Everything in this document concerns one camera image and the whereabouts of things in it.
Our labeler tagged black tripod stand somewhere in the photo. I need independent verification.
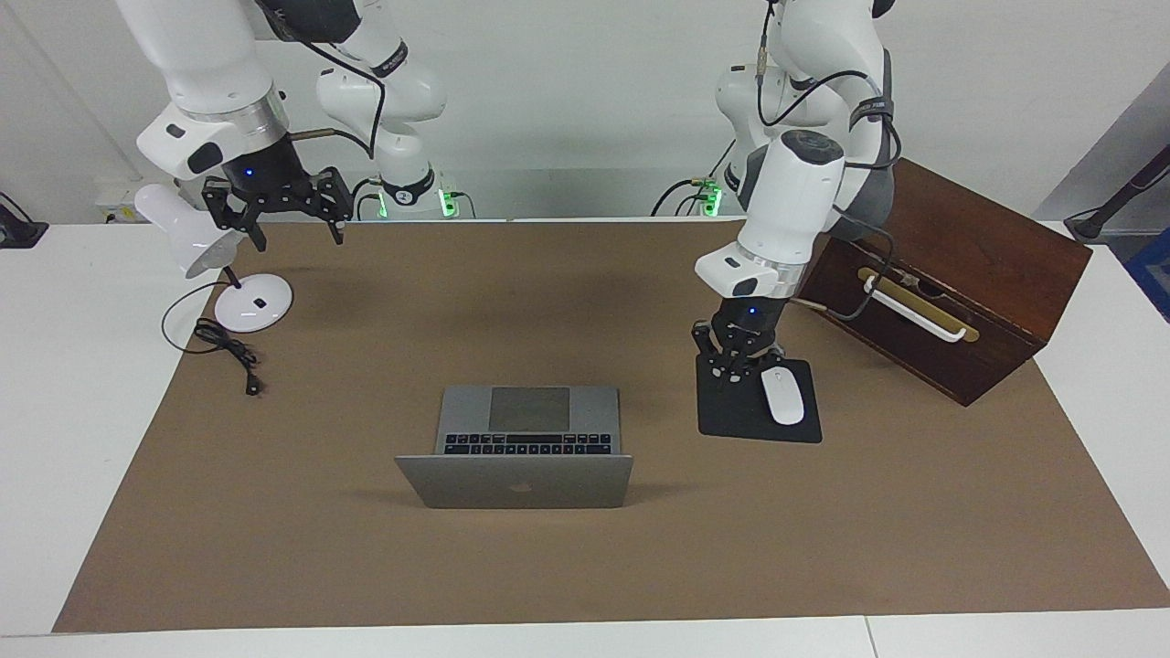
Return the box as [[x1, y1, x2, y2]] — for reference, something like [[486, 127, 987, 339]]
[[1065, 144, 1170, 243]]

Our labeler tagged brown table mat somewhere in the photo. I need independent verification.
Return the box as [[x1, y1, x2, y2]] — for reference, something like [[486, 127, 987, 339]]
[[52, 219, 1170, 633]]

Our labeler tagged black floor object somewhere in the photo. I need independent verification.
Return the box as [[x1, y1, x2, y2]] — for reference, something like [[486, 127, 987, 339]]
[[0, 192, 48, 249]]

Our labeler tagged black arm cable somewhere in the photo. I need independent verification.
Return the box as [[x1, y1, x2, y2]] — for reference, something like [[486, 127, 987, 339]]
[[755, 0, 901, 323], [265, 9, 389, 161]]

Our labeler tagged grey Apple laptop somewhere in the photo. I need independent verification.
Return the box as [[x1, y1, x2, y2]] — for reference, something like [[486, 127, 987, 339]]
[[395, 386, 634, 510]]

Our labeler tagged black lamp power cable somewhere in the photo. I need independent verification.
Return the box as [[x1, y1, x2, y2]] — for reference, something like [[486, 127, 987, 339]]
[[162, 281, 266, 398]]

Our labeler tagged blue crate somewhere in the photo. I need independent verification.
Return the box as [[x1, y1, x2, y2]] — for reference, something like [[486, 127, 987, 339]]
[[1122, 227, 1170, 323]]

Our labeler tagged white wall power strip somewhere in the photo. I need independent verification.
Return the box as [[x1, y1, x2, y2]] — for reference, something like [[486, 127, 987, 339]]
[[96, 178, 184, 225]]

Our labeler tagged white box handle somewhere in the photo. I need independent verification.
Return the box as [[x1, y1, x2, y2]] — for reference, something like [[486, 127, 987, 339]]
[[863, 274, 968, 345]]

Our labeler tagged dark brown wooden box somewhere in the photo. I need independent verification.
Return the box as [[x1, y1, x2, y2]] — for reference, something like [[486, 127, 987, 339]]
[[797, 157, 1094, 408]]

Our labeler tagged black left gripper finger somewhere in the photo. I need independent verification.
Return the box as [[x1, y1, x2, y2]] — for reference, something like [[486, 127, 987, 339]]
[[740, 336, 787, 371], [691, 320, 732, 383]]

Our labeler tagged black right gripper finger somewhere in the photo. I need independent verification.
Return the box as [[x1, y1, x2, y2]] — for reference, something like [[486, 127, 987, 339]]
[[202, 176, 268, 253], [292, 167, 354, 246]]

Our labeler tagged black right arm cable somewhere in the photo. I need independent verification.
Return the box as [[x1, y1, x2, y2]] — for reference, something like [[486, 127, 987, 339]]
[[265, 9, 389, 161]]

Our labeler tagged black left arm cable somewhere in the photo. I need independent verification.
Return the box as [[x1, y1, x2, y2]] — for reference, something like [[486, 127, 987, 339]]
[[755, 0, 901, 323]]

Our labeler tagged black mouse pad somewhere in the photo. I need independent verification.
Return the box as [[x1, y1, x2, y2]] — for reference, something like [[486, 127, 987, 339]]
[[696, 355, 824, 445]]

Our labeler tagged white desk lamp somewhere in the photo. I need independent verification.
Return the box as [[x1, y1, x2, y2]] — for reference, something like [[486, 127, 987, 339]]
[[133, 183, 294, 334]]

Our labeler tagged white computer mouse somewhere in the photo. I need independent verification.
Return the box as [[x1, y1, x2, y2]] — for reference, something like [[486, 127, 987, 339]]
[[760, 366, 806, 427]]

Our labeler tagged brass handle plate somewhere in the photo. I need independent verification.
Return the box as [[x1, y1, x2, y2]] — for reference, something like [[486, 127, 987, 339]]
[[856, 266, 981, 344]]

